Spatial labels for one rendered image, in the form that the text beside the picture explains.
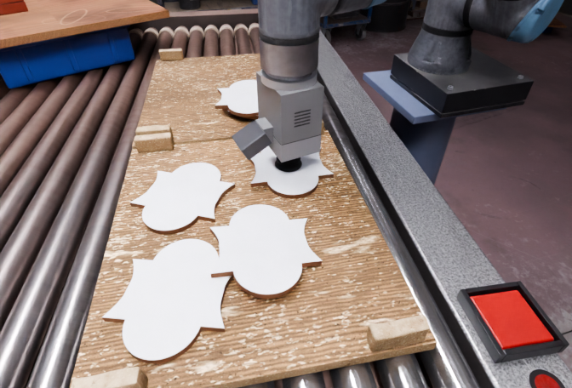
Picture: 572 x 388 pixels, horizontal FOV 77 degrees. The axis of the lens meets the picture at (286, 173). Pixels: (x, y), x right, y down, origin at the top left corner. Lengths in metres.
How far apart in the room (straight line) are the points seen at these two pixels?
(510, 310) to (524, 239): 1.57
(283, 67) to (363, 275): 0.26
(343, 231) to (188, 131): 0.36
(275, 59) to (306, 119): 0.09
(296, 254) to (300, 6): 0.28
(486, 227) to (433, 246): 1.49
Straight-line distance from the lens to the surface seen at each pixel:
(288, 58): 0.45
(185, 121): 0.73
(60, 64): 1.07
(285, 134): 0.49
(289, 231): 0.47
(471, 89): 0.94
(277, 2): 0.44
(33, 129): 0.87
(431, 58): 0.99
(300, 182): 0.54
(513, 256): 1.94
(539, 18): 0.87
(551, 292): 1.89
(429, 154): 1.09
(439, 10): 0.96
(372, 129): 0.74
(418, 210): 0.57
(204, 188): 0.54
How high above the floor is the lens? 1.29
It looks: 38 degrees down
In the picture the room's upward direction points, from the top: straight up
